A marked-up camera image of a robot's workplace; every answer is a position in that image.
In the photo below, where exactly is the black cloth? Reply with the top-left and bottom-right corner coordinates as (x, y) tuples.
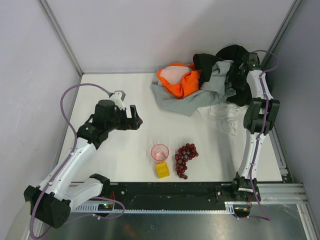
(193, 44), (253, 107)

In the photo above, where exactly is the grey cloth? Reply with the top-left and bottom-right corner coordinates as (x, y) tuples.
(151, 60), (236, 117)

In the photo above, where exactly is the white cloth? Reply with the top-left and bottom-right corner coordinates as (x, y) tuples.
(197, 102), (248, 136)

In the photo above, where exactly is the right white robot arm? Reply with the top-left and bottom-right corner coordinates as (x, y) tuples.
(231, 50), (280, 201)

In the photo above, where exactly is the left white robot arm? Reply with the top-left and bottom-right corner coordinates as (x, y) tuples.
(23, 99), (143, 229)

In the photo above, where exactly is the orange cloth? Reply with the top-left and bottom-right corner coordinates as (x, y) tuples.
(156, 62), (202, 99)

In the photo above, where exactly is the pink plastic cup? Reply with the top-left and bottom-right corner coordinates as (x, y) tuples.
(150, 143), (170, 164)

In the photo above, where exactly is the yellow toy block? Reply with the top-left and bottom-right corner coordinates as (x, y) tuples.
(155, 162), (170, 179)

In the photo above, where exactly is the red grape bunch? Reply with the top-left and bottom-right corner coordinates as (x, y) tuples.
(174, 143), (199, 180)

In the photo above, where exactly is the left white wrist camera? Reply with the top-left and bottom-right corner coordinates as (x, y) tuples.
(109, 90), (126, 111)

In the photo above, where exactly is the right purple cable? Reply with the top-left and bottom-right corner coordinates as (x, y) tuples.
(246, 49), (280, 221)

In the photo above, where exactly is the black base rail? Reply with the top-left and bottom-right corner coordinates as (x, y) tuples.
(102, 181), (241, 213)

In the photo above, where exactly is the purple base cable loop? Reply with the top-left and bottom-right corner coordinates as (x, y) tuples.
(86, 196), (128, 220)

